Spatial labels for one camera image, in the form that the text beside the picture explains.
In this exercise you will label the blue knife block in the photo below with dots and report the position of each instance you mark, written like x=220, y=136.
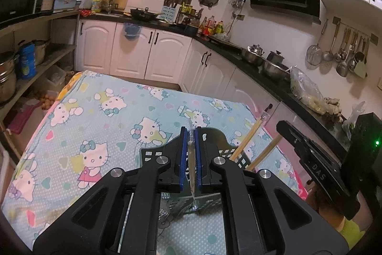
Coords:
x=169, y=13

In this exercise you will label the steel stockpot on shelf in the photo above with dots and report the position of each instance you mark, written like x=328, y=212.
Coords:
x=7, y=76

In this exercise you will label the wooden shelf rack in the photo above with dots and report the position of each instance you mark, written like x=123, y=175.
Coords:
x=37, y=30

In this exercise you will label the ginger root pile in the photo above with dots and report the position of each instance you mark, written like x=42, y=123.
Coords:
x=333, y=108

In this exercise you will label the clear plastic bag of food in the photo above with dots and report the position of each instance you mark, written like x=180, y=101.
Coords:
x=307, y=91

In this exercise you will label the white plastic bag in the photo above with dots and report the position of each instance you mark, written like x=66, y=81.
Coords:
x=349, y=124

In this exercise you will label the stainless steel pot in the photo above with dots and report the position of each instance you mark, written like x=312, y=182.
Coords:
x=274, y=72

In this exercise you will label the hanging wire strainer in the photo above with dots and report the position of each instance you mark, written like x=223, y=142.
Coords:
x=314, y=53

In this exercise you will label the hanging steel ladle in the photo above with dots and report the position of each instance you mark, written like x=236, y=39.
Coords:
x=328, y=55

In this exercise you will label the bamboo chopstick pair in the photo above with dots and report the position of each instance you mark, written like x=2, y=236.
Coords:
x=267, y=150
x=192, y=167
x=264, y=116

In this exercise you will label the blue canister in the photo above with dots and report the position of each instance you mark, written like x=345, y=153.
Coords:
x=28, y=61

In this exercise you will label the green plastic utensil holder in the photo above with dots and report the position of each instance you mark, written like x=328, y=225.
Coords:
x=212, y=150

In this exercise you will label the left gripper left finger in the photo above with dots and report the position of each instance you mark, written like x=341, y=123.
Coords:
x=119, y=213

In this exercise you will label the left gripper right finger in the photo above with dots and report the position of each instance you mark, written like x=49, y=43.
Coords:
x=262, y=215

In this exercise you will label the light green spatula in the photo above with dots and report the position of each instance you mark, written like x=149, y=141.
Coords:
x=360, y=68

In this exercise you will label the black wok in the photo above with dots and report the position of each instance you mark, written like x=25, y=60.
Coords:
x=144, y=14

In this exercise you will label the blue plastic dish tub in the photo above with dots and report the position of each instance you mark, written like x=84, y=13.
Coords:
x=64, y=4

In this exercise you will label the Hello Kitty blue tablecloth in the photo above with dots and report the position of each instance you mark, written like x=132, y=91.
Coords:
x=98, y=123

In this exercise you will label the person's right hand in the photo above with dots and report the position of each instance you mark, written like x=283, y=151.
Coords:
x=317, y=201

